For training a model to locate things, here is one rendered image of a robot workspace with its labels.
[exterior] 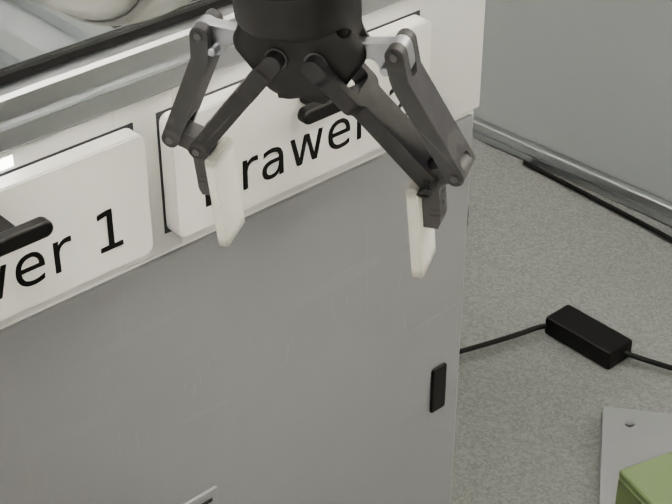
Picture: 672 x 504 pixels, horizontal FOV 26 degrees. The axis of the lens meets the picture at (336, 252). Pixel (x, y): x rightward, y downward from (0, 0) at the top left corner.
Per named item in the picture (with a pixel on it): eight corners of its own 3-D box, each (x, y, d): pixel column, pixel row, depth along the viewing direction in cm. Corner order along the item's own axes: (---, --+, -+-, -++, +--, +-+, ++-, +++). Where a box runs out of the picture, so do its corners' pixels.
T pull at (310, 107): (372, 99, 123) (372, 84, 122) (305, 128, 119) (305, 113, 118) (343, 85, 125) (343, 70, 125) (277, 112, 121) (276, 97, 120)
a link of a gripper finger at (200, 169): (204, 132, 93) (162, 127, 94) (215, 196, 96) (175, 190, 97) (214, 120, 94) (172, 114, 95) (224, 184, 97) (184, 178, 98)
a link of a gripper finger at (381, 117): (318, 37, 89) (333, 25, 88) (441, 166, 91) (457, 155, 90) (295, 69, 86) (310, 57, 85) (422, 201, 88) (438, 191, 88)
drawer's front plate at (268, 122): (428, 126, 136) (432, 17, 130) (179, 240, 120) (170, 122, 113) (415, 120, 137) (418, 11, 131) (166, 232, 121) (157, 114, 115)
